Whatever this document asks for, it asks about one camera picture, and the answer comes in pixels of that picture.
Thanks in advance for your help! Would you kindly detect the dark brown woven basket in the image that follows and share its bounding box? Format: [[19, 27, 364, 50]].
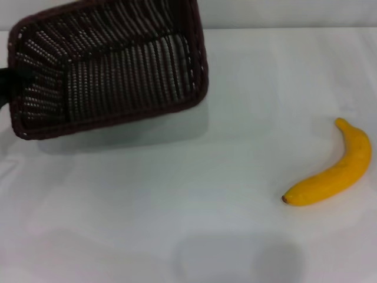
[[7, 0, 210, 141]]

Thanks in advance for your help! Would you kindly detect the yellow banana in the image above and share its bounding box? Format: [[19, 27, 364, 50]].
[[281, 117, 372, 207]]

